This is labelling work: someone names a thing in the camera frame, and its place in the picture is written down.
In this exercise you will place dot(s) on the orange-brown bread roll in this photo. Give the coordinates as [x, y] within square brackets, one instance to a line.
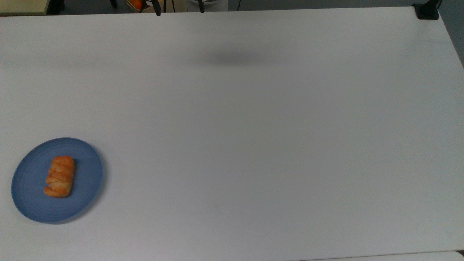
[59, 177]

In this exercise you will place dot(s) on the blue round plate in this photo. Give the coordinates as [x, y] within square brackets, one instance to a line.
[32, 203]

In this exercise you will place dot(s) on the black table clamp mount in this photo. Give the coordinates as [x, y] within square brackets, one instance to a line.
[426, 11]

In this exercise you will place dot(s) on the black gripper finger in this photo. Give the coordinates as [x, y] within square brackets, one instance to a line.
[200, 5]
[156, 7]

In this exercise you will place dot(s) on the orange round object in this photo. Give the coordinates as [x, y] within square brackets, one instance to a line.
[136, 3]

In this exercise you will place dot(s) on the beige cabinet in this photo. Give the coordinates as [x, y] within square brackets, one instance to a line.
[21, 6]

